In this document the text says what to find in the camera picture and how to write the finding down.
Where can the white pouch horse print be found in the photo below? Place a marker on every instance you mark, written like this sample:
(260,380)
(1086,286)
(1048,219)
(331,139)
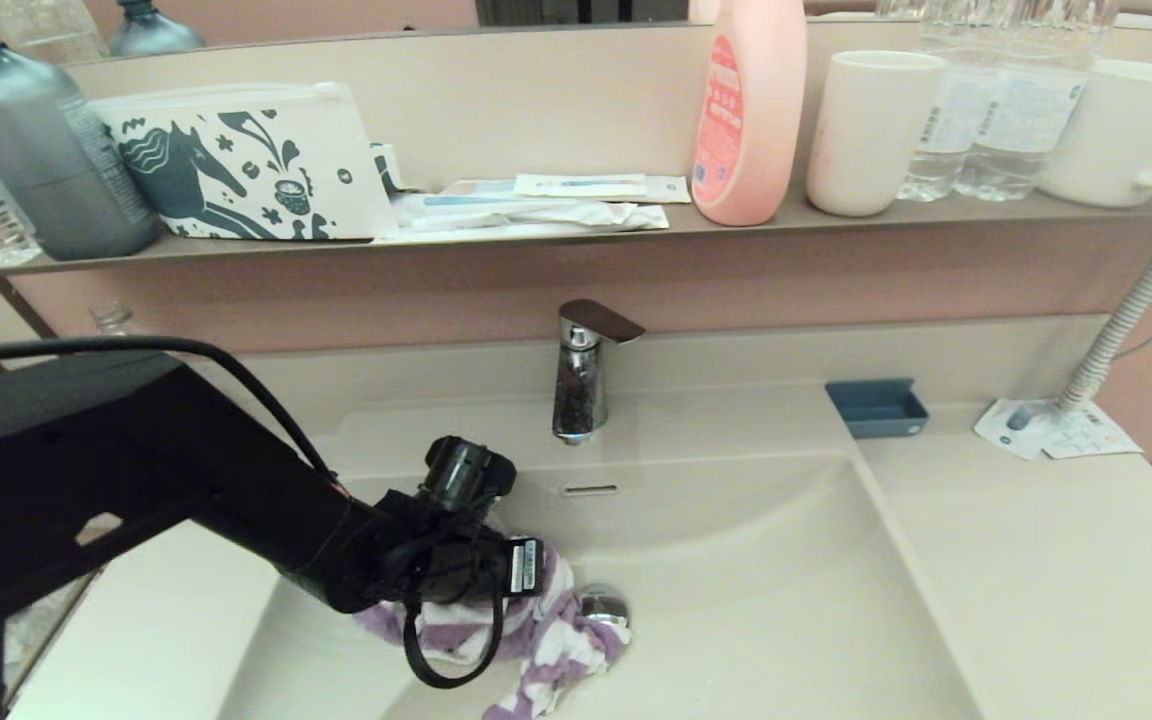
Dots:
(336,150)

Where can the large clear water bottle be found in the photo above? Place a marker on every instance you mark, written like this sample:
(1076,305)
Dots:
(954,120)
(1026,120)

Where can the white paper toothbrush packet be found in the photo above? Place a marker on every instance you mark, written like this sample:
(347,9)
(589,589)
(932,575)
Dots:
(586,186)

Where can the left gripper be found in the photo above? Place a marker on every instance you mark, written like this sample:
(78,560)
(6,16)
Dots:
(456,470)

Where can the small flat white packet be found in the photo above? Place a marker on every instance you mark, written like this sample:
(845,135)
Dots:
(471,188)

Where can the grey bottle teal cap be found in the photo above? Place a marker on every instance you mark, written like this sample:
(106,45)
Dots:
(41,150)

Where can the grey wall shelf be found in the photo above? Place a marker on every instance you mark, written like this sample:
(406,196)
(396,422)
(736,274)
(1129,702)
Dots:
(736,230)

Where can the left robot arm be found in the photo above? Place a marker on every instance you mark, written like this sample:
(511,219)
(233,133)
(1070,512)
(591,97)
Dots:
(86,450)

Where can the small clear plastic bottle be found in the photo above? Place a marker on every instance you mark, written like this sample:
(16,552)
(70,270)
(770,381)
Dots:
(114,318)

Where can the purple white striped towel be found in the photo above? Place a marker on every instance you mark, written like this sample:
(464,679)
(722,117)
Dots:
(556,650)

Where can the white sachet with text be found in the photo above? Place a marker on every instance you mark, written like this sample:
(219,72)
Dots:
(1096,438)

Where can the beige sink basin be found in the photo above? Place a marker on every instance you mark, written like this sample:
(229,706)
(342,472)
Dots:
(786,600)

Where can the long white wrapped packet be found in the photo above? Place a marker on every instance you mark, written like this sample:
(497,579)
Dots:
(536,213)

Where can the pink lotion bottle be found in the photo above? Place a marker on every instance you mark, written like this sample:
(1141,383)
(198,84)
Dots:
(766,120)

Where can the chrome sink drain stopper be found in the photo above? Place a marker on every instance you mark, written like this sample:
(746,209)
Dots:
(606,605)

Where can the plastic wrapped bottle pack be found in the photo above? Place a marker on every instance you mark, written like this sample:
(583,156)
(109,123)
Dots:
(46,620)

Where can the wall mirror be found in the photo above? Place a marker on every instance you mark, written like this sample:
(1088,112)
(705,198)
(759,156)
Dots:
(336,15)

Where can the chrome faucet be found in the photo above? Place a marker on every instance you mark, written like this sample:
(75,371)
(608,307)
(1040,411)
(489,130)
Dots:
(581,390)

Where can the white sachet grey print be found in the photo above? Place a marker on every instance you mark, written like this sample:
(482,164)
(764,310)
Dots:
(1011,425)

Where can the blue soap dish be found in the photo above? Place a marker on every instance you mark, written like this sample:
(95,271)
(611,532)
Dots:
(876,410)

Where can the small printed white pouch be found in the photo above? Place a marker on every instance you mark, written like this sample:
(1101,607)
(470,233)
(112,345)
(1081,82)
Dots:
(386,167)

